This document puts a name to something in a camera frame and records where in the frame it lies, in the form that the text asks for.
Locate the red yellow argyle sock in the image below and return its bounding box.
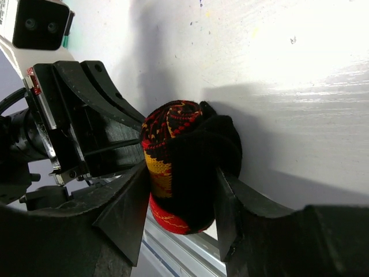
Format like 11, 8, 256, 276
140, 100, 243, 235

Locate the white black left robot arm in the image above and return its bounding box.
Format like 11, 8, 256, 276
1, 61, 144, 204

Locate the aluminium front rail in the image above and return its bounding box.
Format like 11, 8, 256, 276
142, 209, 227, 276

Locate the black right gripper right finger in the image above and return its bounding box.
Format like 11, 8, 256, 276
214, 170, 368, 276

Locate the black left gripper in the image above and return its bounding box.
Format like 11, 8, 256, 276
23, 61, 145, 186

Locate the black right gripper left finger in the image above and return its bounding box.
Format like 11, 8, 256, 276
1, 163, 150, 276

